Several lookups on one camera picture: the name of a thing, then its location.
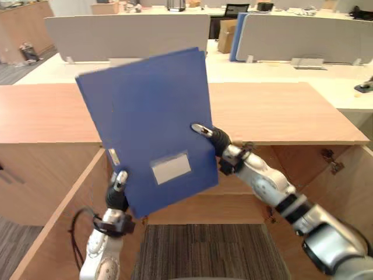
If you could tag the wooden office cabinet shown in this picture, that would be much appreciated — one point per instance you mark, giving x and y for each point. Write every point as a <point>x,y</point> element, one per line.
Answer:
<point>262,113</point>

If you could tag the dark desk object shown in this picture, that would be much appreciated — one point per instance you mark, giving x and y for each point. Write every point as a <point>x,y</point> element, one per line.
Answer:
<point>365,87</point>

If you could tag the brown cardboard box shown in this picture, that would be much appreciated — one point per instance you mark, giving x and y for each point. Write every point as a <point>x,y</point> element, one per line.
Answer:
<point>226,36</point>

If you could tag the small black box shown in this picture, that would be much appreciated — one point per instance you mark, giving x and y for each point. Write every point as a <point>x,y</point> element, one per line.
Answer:
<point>264,7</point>

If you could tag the waste bin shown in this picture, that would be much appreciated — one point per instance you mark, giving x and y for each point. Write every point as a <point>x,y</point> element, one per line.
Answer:
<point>29,52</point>

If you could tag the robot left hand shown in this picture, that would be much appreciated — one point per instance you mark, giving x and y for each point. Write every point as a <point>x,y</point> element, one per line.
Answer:
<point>116,195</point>

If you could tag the black bag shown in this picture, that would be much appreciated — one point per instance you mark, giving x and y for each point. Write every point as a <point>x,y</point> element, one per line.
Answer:
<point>361,13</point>

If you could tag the blue file folder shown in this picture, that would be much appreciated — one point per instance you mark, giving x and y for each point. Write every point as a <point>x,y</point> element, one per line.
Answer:
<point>157,122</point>

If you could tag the metal door hinge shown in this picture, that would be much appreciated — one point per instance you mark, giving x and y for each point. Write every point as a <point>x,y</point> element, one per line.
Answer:
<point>271,214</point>
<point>333,163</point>

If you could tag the wooden cabinet door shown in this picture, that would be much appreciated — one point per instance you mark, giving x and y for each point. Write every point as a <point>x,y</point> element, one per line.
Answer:
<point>70,210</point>
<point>344,192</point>

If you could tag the flat cardboard box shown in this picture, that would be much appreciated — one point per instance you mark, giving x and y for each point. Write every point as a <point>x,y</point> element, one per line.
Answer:
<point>105,8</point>

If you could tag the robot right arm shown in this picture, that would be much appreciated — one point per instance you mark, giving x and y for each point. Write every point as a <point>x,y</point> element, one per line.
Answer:
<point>291,201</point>

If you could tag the black office chair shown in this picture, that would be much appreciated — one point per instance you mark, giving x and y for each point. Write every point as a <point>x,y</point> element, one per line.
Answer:
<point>236,10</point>

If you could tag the blue partition panel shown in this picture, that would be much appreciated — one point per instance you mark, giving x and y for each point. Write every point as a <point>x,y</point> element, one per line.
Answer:
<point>237,35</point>

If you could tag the tall wooden cabinet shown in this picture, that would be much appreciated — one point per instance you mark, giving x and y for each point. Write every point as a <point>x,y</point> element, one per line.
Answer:
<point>23,29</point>

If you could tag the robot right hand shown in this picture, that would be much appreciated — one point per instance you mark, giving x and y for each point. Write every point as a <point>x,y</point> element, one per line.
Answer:
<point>221,140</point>

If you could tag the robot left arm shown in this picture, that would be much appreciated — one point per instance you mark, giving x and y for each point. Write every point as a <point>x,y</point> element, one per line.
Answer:
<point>102,251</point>

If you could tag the grey desk partition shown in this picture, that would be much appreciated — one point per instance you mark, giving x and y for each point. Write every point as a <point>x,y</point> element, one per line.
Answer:
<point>306,38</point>
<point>128,35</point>

